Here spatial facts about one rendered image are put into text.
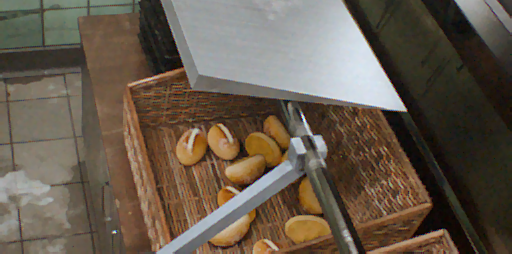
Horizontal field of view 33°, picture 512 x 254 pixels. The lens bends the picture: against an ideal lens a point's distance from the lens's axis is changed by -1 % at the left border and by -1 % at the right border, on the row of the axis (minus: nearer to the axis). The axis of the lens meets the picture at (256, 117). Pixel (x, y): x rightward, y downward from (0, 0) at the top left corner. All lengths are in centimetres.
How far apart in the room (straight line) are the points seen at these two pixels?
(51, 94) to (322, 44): 172
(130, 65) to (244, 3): 84
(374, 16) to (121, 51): 74
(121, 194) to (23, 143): 98
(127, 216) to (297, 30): 64
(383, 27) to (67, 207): 124
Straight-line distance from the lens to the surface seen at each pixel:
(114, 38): 229
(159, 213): 165
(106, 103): 209
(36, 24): 297
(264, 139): 193
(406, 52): 169
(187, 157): 191
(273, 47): 133
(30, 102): 297
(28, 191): 268
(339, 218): 110
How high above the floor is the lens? 198
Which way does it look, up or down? 42 degrees down
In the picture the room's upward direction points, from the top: 10 degrees clockwise
